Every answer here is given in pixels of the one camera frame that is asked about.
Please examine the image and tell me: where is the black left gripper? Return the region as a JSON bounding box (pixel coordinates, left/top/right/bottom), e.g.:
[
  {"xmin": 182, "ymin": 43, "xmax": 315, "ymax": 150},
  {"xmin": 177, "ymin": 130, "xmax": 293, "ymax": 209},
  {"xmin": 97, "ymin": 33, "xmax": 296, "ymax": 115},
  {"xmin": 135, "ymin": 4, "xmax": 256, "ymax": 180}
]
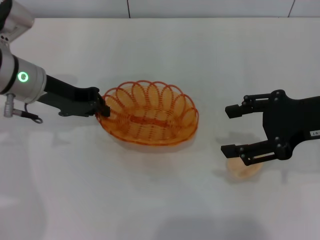
[{"xmin": 37, "ymin": 74, "xmax": 112, "ymax": 119}]

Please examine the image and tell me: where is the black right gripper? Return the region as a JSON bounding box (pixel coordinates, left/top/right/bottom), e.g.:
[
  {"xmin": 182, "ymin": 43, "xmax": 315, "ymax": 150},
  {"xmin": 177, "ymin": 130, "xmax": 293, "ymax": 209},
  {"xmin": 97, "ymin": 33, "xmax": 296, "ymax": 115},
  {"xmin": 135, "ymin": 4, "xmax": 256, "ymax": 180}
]
[{"xmin": 220, "ymin": 89, "xmax": 320, "ymax": 167}]

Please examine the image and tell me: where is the pale round bread bun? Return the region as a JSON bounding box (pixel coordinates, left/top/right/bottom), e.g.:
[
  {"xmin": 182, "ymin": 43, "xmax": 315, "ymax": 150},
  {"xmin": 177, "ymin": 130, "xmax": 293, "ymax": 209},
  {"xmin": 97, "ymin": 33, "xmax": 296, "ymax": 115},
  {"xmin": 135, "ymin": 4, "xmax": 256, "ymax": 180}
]
[{"xmin": 226, "ymin": 157, "xmax": 263, "ymax": 179}]

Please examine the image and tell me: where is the orange plastic woven basket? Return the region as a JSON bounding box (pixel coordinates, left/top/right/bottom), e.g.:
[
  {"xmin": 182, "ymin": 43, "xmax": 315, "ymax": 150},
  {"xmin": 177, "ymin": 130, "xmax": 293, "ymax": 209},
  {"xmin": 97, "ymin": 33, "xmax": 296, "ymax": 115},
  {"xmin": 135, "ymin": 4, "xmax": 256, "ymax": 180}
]
[{"xmin": 94, "ymin": 79, "xmax": 200, "ymax": 147}]

